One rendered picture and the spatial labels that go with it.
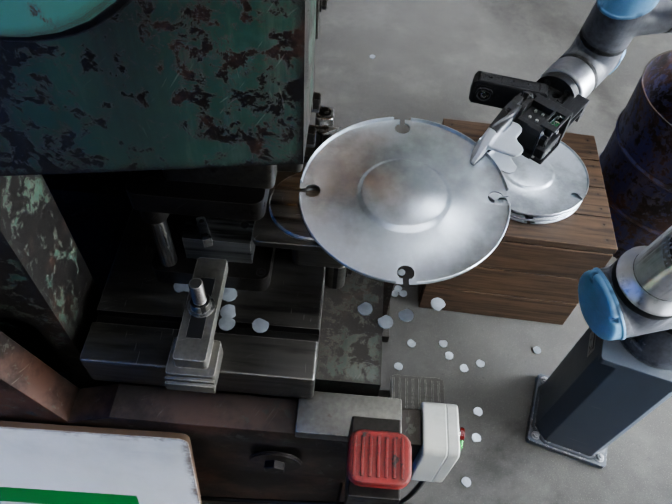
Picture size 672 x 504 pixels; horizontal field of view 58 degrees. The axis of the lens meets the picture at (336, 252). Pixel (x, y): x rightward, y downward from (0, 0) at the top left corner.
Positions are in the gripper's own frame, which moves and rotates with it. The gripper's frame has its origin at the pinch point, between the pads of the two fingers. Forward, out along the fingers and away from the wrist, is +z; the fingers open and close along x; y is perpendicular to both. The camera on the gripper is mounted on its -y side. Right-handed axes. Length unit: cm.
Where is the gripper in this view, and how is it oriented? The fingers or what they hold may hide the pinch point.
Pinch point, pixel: (472, 157)
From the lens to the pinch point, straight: 90.4
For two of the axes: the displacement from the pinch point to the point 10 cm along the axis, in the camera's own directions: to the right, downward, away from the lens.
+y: 7.4, 5.6, -3.6
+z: -6.7, 6.3, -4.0
